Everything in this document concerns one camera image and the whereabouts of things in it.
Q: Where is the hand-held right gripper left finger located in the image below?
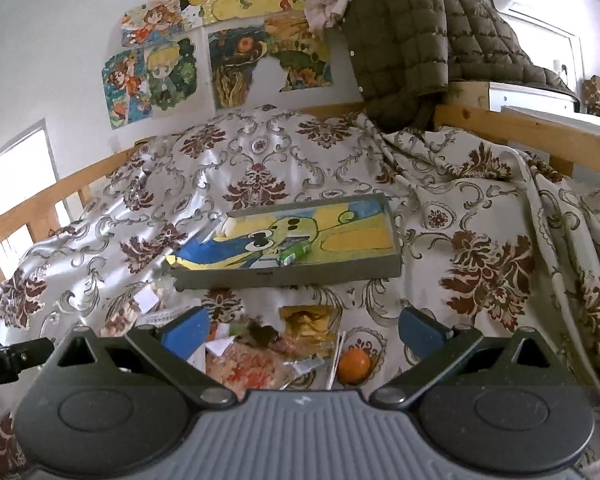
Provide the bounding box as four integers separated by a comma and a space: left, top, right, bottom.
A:
45, 306, 238, 408

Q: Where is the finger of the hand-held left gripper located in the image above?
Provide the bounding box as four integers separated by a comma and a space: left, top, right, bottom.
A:
11, 338, 56, 364

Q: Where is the bright window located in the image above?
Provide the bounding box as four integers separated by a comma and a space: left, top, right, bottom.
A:
0, 119, 61, 281

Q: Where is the white door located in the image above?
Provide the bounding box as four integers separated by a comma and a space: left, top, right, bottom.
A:
500, 4, 586, 93

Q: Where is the clear silver-edged snack packet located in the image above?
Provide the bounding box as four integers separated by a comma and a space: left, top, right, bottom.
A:
280, 331, 351, 391

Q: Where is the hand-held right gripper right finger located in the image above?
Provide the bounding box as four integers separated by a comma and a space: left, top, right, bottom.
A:
369, 306, 563, 408

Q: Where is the gold snack packet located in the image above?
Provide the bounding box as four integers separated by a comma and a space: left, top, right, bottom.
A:
279, 305, 341, 356

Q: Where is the olive quilted jacket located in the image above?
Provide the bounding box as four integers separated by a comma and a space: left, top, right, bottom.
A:
340, 0, 578, 133

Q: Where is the clear packet with red print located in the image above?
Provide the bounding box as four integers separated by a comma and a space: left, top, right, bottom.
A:
205, 340, 301, 392

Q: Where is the group of colourful wall drawings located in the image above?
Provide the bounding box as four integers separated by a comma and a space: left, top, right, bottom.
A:
101, 0, 346, 132

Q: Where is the green and white tube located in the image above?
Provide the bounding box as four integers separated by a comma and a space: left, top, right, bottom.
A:
276, 241, 312, 267

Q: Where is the orange fruit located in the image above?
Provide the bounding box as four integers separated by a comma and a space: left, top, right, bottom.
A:
337, 349, 371, 383

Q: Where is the brown snack with red label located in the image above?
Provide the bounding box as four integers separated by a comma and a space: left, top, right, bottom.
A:
232, 317, 296, 353

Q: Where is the grey tray with painted drawing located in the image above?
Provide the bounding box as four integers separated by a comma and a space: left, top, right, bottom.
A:
165, 192, 402, 292

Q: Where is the floral satin blanket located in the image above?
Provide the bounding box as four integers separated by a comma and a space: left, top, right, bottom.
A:
0, 105, 600, 480

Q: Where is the wooden bed frame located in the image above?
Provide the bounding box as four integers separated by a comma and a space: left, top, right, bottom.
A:
0, 82, 600, 286

